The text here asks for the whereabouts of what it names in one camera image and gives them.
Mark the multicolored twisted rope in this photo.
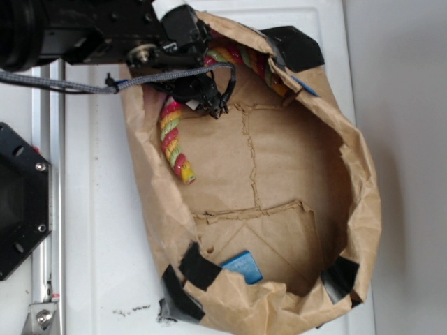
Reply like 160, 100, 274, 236
159, 45, 291, 186

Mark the metal corner bracket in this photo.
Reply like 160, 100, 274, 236
21, 302, 59, 335

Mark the white cutting board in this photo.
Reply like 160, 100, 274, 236
64, 1, 375, 334

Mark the brown paper bag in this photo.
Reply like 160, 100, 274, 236
122, 13, 381, 334

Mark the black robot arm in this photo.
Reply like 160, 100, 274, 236
1, 0, 235, 118

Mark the aluminium extrusion rail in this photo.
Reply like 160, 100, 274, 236
30, 64, 66, 335

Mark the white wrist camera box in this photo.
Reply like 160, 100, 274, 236
152, 0, 189, 21

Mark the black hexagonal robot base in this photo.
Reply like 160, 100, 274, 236
1, 122, 50, 281

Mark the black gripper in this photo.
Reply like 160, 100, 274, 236
126, 6, 229, 119

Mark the blue rectangular block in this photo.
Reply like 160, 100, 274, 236
220, 251, 263, 285

